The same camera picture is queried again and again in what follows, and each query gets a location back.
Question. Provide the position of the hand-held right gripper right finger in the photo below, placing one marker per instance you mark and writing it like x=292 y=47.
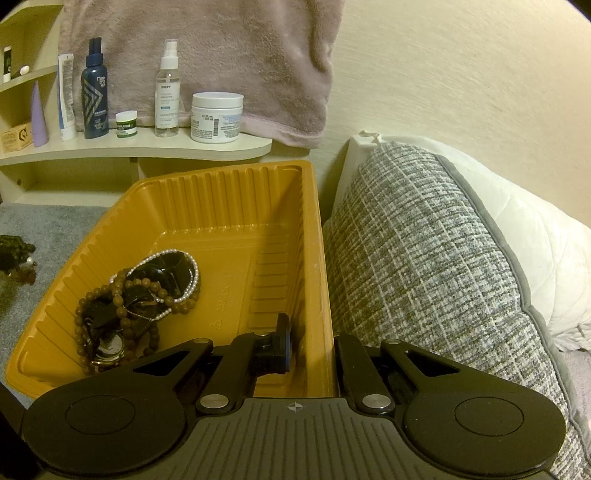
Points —
x=346 y=364

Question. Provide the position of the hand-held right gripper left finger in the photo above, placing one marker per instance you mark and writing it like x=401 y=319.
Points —
x=285 y=344

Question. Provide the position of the yellow ribbed plastic tray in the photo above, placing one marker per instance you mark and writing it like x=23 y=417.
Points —
x=258 y=240

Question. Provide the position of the wristwatch with metal case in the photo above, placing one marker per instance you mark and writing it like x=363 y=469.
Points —
x=110 y=348

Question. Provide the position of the pile of beaded jewelry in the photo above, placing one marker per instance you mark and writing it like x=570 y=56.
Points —
x=14 y=258

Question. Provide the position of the grey woven pillow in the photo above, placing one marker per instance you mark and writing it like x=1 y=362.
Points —
x=438 y=254

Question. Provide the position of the white pillow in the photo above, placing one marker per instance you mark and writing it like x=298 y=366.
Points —
x=531 y=221

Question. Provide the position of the white cream jar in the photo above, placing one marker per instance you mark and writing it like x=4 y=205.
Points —
x=217 y=117

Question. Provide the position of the cream curved shelf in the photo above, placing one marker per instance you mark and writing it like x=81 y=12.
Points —
x=138 y=148

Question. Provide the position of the clear spray bottle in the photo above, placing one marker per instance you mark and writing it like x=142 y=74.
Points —
x=166 y=101

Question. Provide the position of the small green label jar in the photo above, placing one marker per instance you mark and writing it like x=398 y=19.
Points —
x=126 y=125

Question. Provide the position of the pinkish grey towel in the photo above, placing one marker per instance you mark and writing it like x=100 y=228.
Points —
x=231 y=55

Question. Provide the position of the dark blue spray bottle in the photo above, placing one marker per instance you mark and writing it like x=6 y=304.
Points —
x=95 y=97

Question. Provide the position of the white squeeze tube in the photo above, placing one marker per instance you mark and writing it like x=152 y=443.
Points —
x=67 y=101

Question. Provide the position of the purple cone bottle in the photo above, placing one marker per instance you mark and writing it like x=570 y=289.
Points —
x=39 y=122

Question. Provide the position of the small cardboard box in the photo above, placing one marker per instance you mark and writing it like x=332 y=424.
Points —
x=16 y=138

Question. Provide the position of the black white small tube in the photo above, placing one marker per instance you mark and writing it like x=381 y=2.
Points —
x=7 y=64

